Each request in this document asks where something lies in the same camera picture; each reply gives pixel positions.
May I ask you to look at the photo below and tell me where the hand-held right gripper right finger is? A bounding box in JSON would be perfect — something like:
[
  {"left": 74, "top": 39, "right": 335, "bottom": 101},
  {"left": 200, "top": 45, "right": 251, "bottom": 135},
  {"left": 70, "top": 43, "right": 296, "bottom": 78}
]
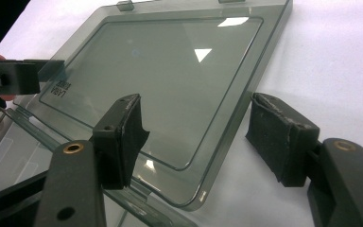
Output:
[{"left": 245, "top": 92, "right": 363, "bottom": 227}]

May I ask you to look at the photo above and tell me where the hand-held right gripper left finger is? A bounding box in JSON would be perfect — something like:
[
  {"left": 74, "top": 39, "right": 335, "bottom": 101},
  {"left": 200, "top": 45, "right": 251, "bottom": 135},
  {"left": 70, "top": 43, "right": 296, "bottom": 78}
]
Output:
[{"left": 33, "top": 93, "right": 150, "bottom": 227}]

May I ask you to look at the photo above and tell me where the grey transparent compartment box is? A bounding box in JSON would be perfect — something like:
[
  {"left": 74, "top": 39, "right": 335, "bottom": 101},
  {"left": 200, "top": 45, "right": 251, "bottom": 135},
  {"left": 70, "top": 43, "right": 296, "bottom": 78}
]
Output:
[{"left": 0, "top": 0, "right": 294, "bottom": 227}]

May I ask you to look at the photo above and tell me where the white table cover sheet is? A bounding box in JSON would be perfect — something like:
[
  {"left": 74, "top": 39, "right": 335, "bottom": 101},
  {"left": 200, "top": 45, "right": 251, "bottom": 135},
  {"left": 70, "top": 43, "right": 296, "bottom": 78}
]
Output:
[{"left": 0, "top": 0, "right": 363, "bottom": 227}]

